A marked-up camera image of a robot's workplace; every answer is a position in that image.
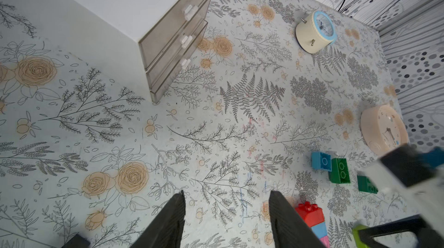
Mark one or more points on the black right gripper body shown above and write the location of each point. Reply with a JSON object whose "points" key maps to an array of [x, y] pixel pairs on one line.
{"points": [[417, 177]]}

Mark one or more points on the small teal lego brick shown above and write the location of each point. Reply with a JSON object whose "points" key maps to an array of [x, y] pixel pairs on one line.
{"points": [[321, 161]]}

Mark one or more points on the white mini drawer cabinet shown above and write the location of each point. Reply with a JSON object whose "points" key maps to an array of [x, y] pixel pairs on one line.
{"points": [[120, 37]]}

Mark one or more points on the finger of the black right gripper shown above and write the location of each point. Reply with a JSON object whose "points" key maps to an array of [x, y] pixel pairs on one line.
{"points": [[414, 224]]}

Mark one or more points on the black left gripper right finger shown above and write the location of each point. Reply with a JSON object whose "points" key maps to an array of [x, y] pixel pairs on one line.
{"points": [[288, 228]]}

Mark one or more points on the magenta lego brick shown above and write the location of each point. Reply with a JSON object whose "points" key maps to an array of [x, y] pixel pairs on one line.
{"points": [[325, 241]]}

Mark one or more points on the red lego brick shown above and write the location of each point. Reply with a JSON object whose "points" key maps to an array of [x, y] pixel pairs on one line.
{"points": [[311, 214]]}

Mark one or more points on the dark green lego brick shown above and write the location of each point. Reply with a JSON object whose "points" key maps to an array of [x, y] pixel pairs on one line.
{"points": [[340, 172], [365, 185]]}

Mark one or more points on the large pink round clock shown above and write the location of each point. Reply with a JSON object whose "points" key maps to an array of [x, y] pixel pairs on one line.
{"points": [[383, 129]]}

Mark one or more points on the lime green lego brick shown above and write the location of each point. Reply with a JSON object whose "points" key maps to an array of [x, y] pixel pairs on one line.
{"points": [[358, 242]]}

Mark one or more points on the small blue cream alarm clock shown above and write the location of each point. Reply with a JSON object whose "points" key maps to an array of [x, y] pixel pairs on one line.
{"points": [[315, 32]]}

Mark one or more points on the small black lego piece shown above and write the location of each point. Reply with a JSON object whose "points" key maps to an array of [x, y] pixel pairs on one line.
{"points": [[77, 241]]}

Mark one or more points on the small light blue lego brick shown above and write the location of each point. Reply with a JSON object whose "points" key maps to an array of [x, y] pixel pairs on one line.
{"points": [[320, 230]]}

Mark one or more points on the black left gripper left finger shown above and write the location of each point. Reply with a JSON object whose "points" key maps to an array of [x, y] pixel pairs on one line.
{"points": [[166, 230]]}

